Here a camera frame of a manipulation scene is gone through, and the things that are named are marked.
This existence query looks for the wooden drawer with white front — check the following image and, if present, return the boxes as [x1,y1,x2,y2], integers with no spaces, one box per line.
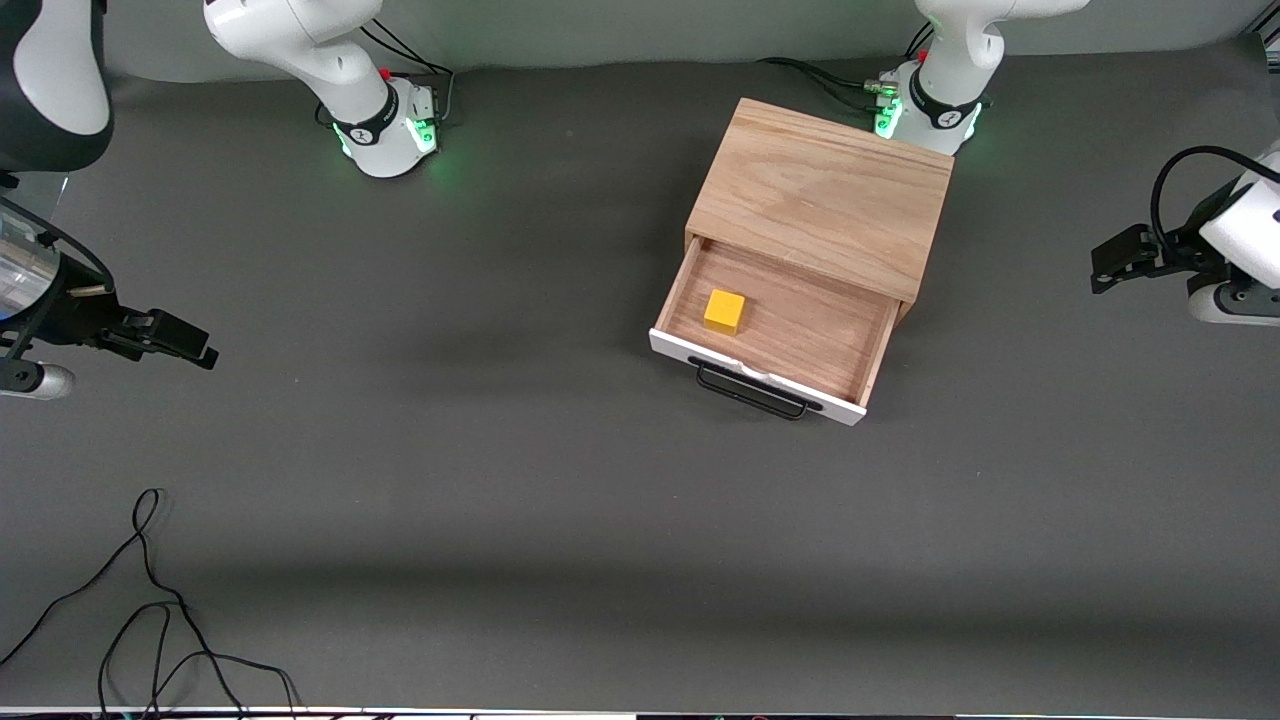
[647,234,902,428]

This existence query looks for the black metal drawer handle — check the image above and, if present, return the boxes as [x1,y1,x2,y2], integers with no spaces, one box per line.
[686,356,825,422]

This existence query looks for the yellow wooden block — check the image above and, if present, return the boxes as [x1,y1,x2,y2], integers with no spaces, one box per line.
[702,288,748,337]

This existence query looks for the light wooden drawer cabinet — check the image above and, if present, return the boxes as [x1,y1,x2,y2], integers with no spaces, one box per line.
[684,96,956,323]

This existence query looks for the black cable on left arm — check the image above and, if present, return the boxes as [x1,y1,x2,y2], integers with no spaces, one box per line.
[1149,144,1280,253]

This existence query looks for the thin black loose cable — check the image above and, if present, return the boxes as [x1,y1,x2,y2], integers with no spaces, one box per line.
[0,487,247,720]
[97,600,303,720]

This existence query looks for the black left arm base cables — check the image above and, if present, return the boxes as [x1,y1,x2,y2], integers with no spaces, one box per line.
[758,20,937,117]

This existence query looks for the black arm base cables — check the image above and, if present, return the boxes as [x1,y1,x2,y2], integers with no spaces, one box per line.
[315,15,457,129]
[758,20,937,117]

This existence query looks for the black right arm base cables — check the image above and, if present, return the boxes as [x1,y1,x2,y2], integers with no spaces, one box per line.
[315,15,457,129]

